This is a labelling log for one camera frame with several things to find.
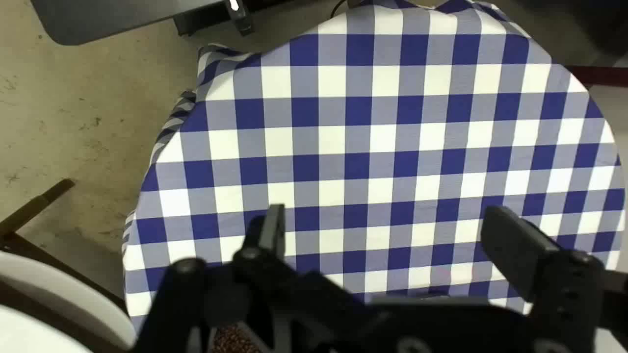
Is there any white wooden chair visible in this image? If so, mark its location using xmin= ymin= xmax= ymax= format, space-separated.
xmin=0 ymin=179 xmax=136 ymax=353

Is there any blue white checkered tablecloth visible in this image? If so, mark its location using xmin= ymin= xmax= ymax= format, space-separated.
xmin=124 ymin=0 xmax=625 ymax=320

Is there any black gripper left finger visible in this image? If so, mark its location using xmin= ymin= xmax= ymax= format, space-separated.
xmin=259 ymin=204 xmax=285 ymax=259

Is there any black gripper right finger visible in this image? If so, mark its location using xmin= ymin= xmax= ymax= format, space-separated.
xmin=481 ymin=206 xmax=560 ymax=302

